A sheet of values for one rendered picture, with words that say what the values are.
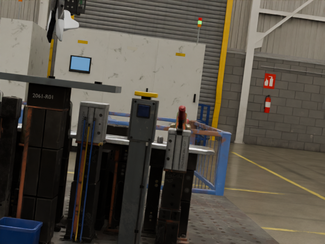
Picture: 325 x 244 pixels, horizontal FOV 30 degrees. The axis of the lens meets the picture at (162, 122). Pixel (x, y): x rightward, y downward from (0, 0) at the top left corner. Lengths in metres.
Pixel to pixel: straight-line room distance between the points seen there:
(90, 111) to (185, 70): 8.29
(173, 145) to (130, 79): 8.18
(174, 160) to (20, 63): 8.25
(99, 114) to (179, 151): 0.26
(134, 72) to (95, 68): 0.63
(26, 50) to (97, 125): 8.18
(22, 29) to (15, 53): 0.40
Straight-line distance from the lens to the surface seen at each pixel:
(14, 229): 1.57
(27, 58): 9.91
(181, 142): 1.76
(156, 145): 1.88
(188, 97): 10.04
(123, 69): 9.91
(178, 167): 1.77
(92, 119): 1.77
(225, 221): 2.39
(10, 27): 9.98
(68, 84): 1.59
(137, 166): 1.62
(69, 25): 1.63
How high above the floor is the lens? 1.17
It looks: 3 degrees down
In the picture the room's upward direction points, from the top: 7 degrees clockwise
